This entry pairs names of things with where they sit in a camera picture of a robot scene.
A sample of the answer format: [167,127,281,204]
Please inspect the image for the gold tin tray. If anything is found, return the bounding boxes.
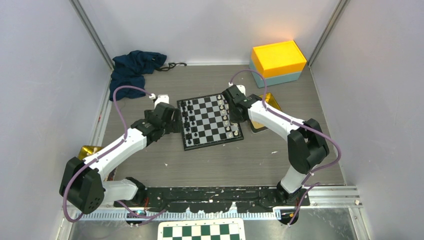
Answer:
[248,93,282,134]

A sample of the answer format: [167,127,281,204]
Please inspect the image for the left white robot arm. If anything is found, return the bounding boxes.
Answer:
[59,102,182,214]

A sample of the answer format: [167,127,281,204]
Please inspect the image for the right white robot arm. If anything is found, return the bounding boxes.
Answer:
[222,85,330,206]

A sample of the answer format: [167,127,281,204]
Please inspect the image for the gold tin with brown pieces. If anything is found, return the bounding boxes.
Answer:
[77,145,117,181]

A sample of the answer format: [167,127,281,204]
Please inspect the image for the green checkered calibration board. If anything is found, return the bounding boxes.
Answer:
[157,218,246,240]

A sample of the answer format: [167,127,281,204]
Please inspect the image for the black and white chessboard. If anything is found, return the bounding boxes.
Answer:
[176,93,244,151]

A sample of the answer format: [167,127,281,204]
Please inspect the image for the orange and teal box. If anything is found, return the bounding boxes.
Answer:
[249,40,307,88]

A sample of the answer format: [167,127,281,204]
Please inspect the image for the dark blue cloth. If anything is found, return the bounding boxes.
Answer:
[109,50,167,101]

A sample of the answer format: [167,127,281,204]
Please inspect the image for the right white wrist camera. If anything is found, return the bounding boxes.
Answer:
[228,82,246,95]

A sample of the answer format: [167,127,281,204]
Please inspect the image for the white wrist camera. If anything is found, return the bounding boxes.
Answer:
[149,93,170,108]
[228,82,246,95]

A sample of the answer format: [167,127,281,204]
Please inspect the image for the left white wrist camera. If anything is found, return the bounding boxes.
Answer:
[149,93,170,108]

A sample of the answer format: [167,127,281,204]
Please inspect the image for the black cord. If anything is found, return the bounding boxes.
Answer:
[155,61,188,72]

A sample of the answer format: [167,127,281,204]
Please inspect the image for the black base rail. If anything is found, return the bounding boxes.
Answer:
[124,186,310,214]

